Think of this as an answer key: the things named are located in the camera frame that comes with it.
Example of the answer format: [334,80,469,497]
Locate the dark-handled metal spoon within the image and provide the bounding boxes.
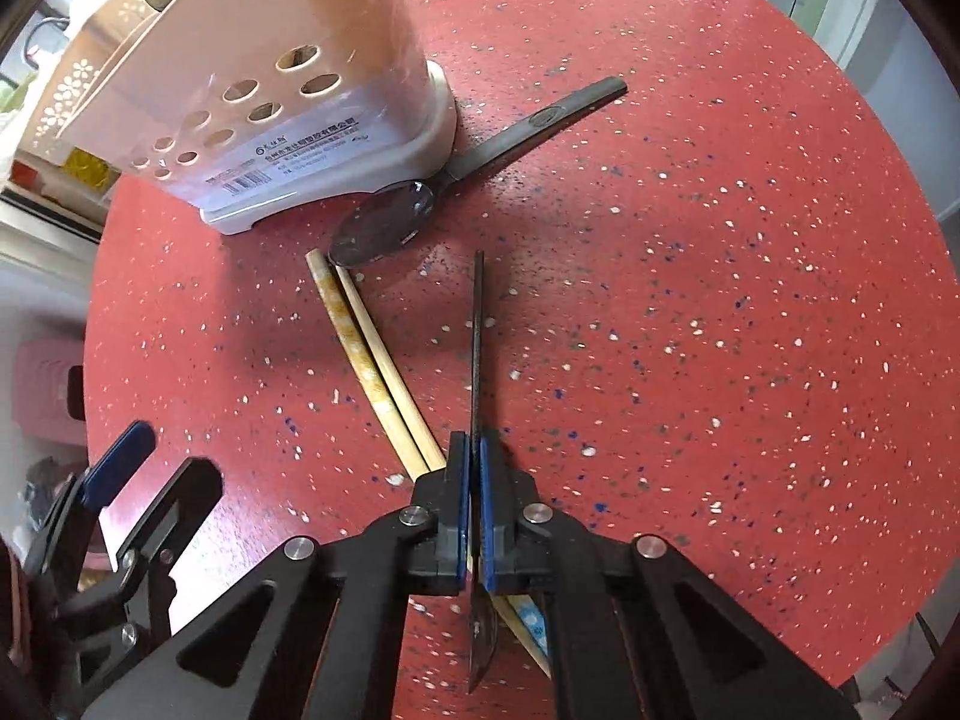
[467,250,498,694]

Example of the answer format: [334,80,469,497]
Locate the pink plastic stool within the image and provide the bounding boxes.
[11,337,86,447]

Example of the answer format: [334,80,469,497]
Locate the beige plastic utensil holder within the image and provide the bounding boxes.
[60,0,457,236]

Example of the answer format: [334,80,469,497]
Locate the beige perforated storage cart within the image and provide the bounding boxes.
[18,0,153,164]

